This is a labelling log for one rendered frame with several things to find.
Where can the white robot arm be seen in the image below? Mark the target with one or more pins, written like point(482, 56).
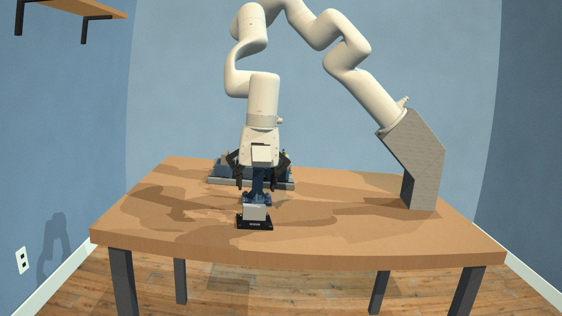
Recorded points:
point(249, 28)

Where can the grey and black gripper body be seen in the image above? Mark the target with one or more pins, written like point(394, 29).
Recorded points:
point(252, 134)

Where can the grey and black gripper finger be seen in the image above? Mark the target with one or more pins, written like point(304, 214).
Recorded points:
point(237, 169)
point(278, 171)

